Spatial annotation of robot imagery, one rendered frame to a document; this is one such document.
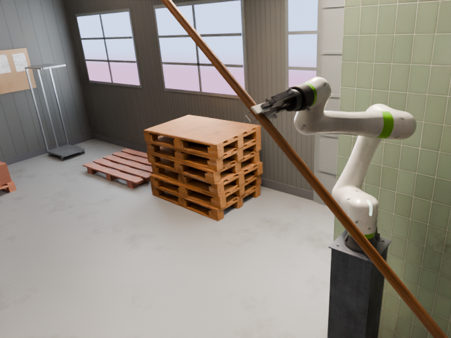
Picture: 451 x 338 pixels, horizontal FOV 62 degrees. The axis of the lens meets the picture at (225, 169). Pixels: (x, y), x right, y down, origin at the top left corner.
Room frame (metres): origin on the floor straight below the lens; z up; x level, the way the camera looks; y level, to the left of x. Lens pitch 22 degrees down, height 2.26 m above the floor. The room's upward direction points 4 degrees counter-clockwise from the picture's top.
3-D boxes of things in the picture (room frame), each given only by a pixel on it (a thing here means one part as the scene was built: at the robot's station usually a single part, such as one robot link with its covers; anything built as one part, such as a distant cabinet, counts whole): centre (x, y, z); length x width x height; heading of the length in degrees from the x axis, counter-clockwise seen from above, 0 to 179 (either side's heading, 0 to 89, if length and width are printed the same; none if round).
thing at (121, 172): (5.74, 1.52, 0.06); 1.43 x 0.97 x 0.13; 47
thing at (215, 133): (4.63, 0.27, 0.48); 1.32 x 0.90 x 0.96; 47
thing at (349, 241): (1.56, -0.66, 1.23); 0.26 x 0.15 x 0.06; 137
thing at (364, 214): (1.53, -0.62, 1.36); 0.16 x 0.13 x 0.19; 10
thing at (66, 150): (6.79, 2.98, 0.83); 0.61 x 0.50 x 1.65; 47
